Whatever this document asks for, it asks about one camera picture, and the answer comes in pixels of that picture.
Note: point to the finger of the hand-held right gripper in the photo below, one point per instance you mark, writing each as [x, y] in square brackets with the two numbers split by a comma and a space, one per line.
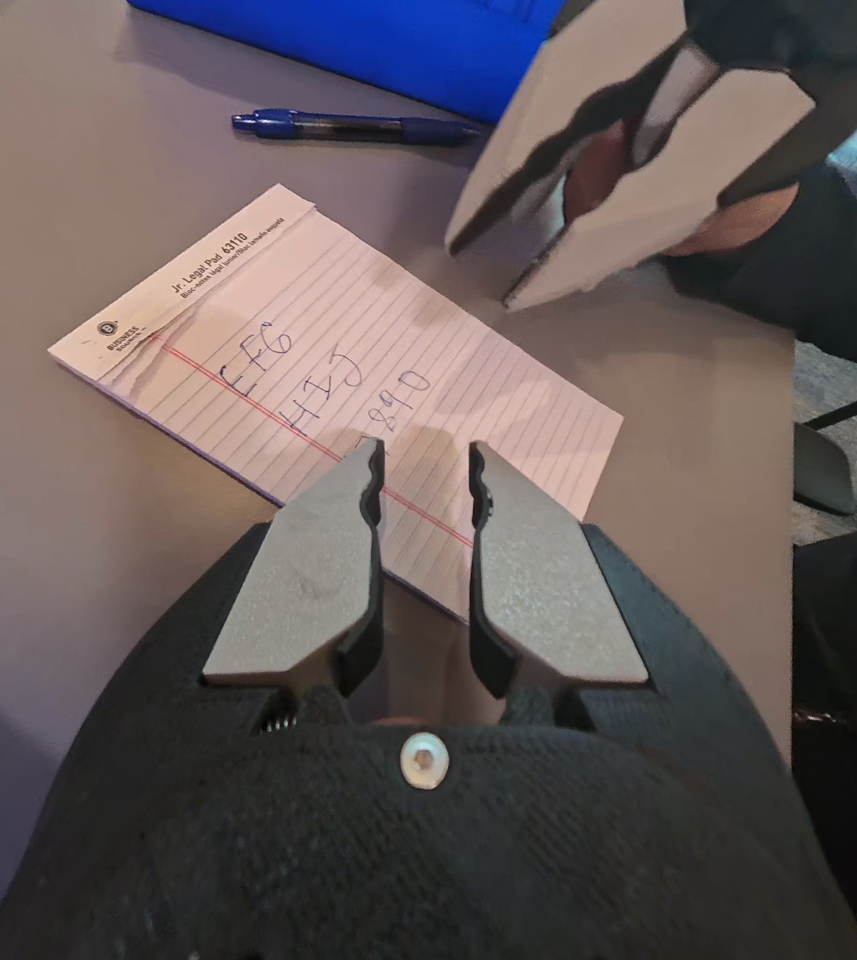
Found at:
[548, 112]
[683, 172]

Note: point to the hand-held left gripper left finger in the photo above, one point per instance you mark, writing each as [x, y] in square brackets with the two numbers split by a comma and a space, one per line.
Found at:
[301, 592]

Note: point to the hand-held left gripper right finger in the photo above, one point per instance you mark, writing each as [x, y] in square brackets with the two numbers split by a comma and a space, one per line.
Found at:
[556, 600]

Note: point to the white lined notepad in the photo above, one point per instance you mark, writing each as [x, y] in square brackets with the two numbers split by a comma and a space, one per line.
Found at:
[413, 337]

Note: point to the person's right forearm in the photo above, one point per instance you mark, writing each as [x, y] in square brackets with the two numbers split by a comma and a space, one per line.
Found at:
[833, 285]

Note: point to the blue retractable pen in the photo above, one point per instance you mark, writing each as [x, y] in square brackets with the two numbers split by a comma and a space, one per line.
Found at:
[353, 126]

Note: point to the person's right hand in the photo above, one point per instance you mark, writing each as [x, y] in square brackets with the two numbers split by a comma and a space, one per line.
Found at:
[728, 232]

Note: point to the blue plastic bin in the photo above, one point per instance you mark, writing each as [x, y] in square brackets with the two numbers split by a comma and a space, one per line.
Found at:
[368, 45]

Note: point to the black furniture bar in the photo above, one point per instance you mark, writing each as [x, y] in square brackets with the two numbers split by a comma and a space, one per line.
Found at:
[848, 406]

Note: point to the person's dark clothing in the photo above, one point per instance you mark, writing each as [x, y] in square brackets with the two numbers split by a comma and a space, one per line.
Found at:
[848, 615]

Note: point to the grey furniture foot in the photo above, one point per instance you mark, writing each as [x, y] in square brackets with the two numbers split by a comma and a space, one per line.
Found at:
[826, 472]

